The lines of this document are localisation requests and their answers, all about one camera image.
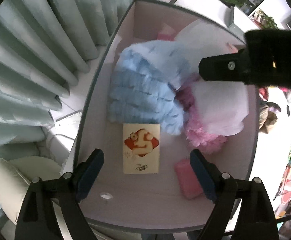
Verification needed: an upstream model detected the small pink sponge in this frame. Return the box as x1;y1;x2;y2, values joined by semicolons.
174;159;203;199

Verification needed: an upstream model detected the white drawstring fabric bag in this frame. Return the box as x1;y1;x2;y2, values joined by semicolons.
176;19;249;136

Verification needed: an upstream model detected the light pink fluffy pouf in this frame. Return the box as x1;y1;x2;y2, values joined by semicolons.
176;86;227;154

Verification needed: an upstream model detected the cartoon tissue pack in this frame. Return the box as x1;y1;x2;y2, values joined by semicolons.
123;124;161;174

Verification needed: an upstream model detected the blue foam grid sheet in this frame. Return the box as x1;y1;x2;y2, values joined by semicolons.
107;40;192;135

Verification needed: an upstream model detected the salmon pink knitted cloth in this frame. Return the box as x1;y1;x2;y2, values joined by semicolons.
226;43;239;54

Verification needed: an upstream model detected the tan knitted cloth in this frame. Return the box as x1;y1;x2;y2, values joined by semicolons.
259;105;278;134

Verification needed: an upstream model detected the large pink foam sponge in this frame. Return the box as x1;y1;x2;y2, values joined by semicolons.
157;23;176;41

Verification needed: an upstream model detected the green potted plant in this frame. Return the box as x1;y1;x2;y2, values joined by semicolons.
254;9;278;29

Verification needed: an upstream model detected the purple dark knitted sock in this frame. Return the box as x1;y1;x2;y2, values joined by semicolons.
266;101;282;113

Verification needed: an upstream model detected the white power strip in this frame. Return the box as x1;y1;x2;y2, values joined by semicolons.
54;111;82;127

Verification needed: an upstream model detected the shallow grey tray lid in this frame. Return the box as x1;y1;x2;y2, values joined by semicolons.
227;7;260;41

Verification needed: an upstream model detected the black round table hole cover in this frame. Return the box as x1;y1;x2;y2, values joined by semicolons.
286;105;290;116

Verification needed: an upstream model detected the cream leather sofa cushion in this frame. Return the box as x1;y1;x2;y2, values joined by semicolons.
0;156;61;224

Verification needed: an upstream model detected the deep grey storage box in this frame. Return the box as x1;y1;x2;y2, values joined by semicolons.
75;0;258;233

